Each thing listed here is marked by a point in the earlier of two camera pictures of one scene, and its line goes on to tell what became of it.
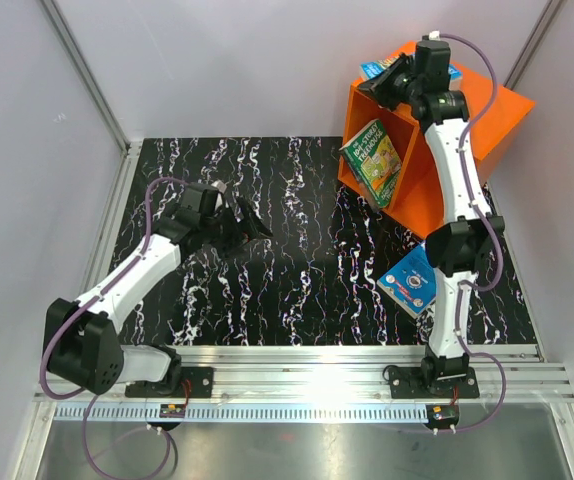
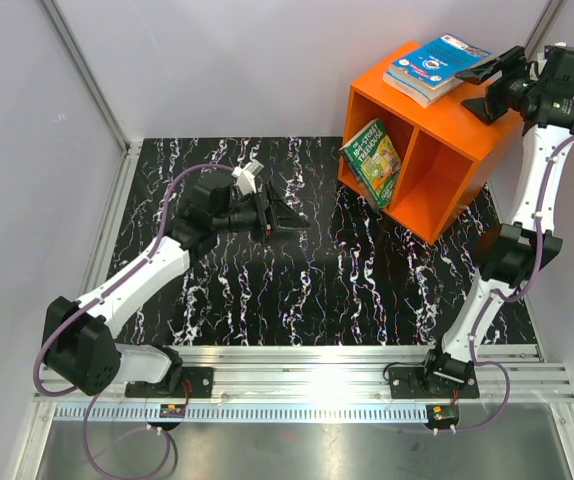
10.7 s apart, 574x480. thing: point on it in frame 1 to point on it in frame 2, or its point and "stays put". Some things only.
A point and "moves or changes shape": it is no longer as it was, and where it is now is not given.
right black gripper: x=379 y=85 to x=503 y=62
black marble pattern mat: x=314 y=283 stays put
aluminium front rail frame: x=345 y=375 stays put
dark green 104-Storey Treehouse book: x=375 y=162 stays put
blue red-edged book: x=411 y=281 moves or changes shape
